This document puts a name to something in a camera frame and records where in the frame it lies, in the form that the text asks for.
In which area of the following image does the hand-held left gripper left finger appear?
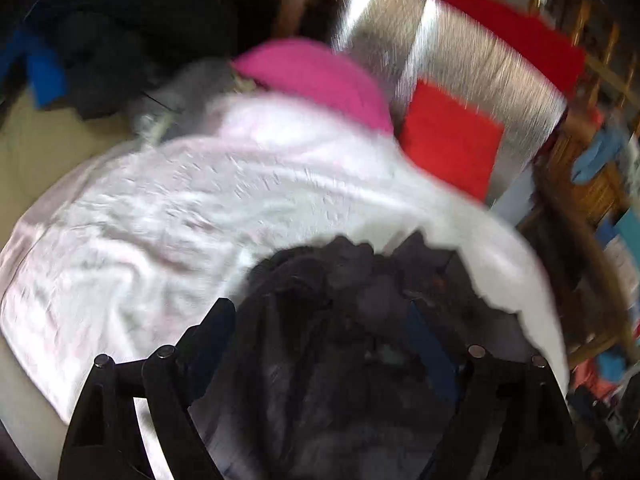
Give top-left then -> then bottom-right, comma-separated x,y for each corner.
57,297 -> 237,480

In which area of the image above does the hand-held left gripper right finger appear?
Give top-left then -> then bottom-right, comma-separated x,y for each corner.
406,304 -> 583,480

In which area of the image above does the black quilted jacket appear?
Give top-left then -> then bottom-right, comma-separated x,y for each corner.
187,235 -> 546,480

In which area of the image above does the pile of dark clothes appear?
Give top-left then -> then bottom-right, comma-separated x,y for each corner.
0,0 -> 241,121

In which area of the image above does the white blanket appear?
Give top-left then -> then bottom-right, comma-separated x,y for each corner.
0,92 -> 571,426

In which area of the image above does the red pillow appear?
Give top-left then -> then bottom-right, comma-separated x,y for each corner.
397,77 -> 506,203

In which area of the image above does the light blue cloth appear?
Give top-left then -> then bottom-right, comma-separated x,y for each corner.
572,125 -> 626,183

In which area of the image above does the grey cloth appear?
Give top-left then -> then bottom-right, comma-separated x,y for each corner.
127,57 -> 241,141

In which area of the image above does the magenta pink cloth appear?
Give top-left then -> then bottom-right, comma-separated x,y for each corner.
232,37 -> 396,133

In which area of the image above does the red cloth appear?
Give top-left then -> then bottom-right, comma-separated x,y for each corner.
405,0 -> 586,98

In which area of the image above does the wooden shelf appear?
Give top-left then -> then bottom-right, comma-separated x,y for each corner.
475,0 -> 640,371

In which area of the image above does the wooden desk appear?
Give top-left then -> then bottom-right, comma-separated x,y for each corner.
200,0 -> 331,41

